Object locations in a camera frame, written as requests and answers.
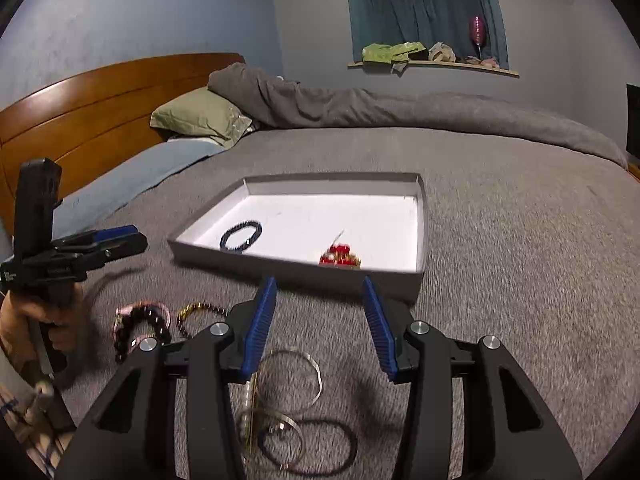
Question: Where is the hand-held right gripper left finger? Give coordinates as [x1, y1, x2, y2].
[55, 276, 278, 480]

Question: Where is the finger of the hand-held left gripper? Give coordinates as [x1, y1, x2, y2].
[50, 225, 141, 253]
[54, 234, 148, 272]

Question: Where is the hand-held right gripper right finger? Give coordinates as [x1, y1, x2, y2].
[361, 276, 583, 480]

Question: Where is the large dark bead bracelet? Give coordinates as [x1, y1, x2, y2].
[114, 300, 173, 366]

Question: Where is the pink cord bracelet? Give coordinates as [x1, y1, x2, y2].
[111, 302, 171, 348]

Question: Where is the large thin silver bangle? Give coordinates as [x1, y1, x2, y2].
[250, 350, 323, 413]

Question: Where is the small dark bead bracelet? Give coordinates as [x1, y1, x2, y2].
[177, 301, 231, 341]

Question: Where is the gold pearl hair clip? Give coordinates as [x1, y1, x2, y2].
[239, 372, 262, 461]

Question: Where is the red bead gold jewelry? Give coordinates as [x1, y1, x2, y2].
[319, 230, 362, 268]

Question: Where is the dark blue bead bracelet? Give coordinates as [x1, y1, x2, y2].
[219, 221, 263, 253]

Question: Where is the grey shallow cardboard box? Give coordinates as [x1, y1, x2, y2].
[166, 172, 428, 306]

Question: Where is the person's left forearm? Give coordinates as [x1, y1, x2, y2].
[0, 350, 76, 480]

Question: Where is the person's left hand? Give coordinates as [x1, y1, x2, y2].
[0, 282, 86, 366]

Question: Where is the light blue blanket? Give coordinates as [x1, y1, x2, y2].
[47, 137, 226, 241]

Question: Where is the wooden headboard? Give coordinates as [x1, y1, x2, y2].
[0, 52, 246, 238]

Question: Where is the grey bedspread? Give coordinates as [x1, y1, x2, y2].
[50, 125, 640, 480]

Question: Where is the green pillow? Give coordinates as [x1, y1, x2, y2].
[150, 86, 256, 150]

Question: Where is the grey rolled duvet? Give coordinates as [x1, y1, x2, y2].
[207, 62, 628, 171]

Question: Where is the green cloth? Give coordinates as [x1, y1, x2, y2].
[361, 41, 428, 73]

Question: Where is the beige crumpled cloth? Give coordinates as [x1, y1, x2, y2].
[427, 41, 457, 63]

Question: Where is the windowsill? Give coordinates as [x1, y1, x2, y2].
[347, 59, 520, 79]

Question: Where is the blue curtain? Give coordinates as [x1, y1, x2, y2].
[341, 0, 510, 71]

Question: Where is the black television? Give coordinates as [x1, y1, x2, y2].
[626, 84, 640, 156]

